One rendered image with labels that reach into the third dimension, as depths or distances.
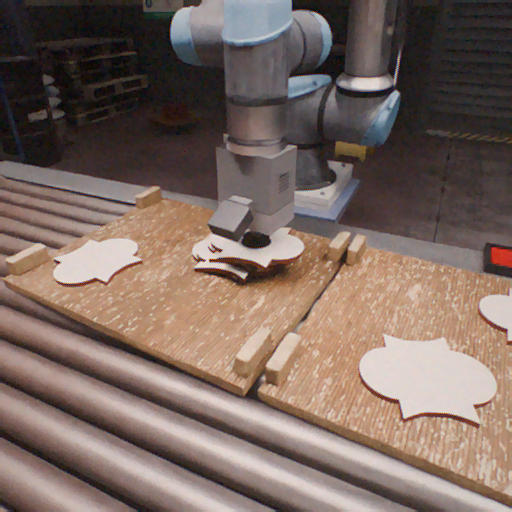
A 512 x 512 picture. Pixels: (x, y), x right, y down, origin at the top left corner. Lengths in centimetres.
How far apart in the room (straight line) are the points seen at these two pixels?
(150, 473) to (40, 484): 9
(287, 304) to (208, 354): 13
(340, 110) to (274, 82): 44
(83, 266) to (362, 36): 64
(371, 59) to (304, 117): 18
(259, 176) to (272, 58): 13
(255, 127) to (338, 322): 26
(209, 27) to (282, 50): 17
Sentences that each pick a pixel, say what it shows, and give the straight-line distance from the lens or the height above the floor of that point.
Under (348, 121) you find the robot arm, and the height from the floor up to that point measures 107.
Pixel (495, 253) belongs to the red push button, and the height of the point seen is 93.
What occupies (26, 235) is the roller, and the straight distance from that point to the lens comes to 88.
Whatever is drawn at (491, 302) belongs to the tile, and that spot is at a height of 94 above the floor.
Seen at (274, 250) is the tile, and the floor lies 98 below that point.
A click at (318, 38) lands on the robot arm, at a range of 61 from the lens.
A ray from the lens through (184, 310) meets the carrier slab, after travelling 56.
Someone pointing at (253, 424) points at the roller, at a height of 91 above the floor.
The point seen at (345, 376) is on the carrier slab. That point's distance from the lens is 47.
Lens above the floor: 128
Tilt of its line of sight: 32 degrees down
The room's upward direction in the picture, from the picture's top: straight up
